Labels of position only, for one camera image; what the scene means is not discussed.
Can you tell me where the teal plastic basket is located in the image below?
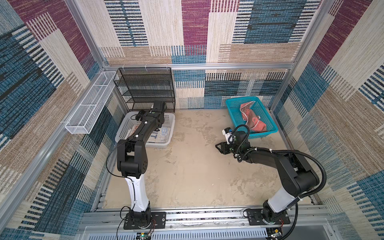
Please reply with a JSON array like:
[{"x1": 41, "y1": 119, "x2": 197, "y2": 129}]
[{"x1": 226, "y1": 97, "x2": 278, "y2": 139}]

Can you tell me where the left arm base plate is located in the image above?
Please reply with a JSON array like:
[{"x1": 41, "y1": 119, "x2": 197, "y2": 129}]
[{"x1": 123, "y1": 211, "x2": 167, "y2": 230}]

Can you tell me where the aluminium front rail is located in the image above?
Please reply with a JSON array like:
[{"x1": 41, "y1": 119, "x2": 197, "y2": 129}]
[{"x1": 77, "y1": 205, "x2": 332, "y2": 233}]

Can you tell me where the pastel blue letter towel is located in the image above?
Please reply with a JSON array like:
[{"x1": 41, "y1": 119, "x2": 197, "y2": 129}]
[{"x1": 124, "y1": 125, "x2": 172, "y2": 144}]

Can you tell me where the white wire wall basket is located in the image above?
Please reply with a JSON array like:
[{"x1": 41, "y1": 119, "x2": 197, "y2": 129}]
[{"x1": 65, "y1": 72, "x2": 117, "y2": 135}]

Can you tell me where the pink red towel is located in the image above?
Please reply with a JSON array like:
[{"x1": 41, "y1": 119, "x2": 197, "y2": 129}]
[{"x1": 240, "y1": 101, "x2": 267, "y2": 133}]

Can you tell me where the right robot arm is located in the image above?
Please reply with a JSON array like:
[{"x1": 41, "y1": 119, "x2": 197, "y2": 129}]
[{"x1": 215, "y1": 128, "x2": 323, "y2": 225}]

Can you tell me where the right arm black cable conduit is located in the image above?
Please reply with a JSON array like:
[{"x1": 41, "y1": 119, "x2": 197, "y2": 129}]
[{"x1": 230, "y1": 124, "x2": 327, "y2": 240}]

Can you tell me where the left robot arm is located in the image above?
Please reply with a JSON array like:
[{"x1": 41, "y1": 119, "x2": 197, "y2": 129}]
[{"x1": 117, "y1": 101, "x2": 166, "y2": 226}]

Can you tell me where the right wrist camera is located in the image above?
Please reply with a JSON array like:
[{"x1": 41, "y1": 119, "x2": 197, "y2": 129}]
[{"x1": 222, "y1": 128, "x2": 235, "y2": 145}]

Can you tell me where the black wire shelf rack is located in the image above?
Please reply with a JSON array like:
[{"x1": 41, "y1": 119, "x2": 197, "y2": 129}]
[{"x1": 115, "y1": 67, "x2": 176, "y2": 111}]

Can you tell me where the white plastic basket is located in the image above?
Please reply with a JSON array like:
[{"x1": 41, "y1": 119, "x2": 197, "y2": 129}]
[{"x1": 115, "y1": 112, "x2": 175, "y2": 148}]

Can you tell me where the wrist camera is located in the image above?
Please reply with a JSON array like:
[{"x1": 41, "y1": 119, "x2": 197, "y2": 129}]
[
  {"x1": 222, "y1": 128, "x2": 235, "y2": 145},
  {"x1": 135, "y1": 110, "x2": 146, "y2": 122}
]

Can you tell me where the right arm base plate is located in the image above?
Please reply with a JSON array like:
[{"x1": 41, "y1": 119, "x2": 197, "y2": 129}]
[{"x1": 243, "y1": 208, "x2": 291, "y2": 226}]

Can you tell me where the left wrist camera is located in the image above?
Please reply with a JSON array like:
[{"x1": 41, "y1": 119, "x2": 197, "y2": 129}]
[{"x1": 135, "y1": 110, "x2": 146, "y2": 122}]

